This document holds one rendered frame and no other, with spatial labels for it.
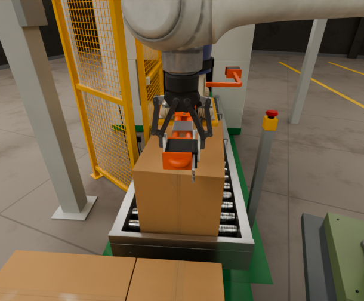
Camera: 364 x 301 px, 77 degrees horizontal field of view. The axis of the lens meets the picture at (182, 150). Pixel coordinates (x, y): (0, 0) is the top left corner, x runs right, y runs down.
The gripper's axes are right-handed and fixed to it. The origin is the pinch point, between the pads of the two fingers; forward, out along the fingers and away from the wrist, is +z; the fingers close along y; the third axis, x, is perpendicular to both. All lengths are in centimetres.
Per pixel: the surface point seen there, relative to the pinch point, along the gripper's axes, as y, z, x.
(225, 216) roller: -22, 67, -42
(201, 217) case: -7, 51, -25
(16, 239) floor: 135, 122, -58
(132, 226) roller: 30, 68, -32
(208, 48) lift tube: -7, -19, -53
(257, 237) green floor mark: -55, 122, -74
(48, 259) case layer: 63, 67, -10
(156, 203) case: 14, 45, -27
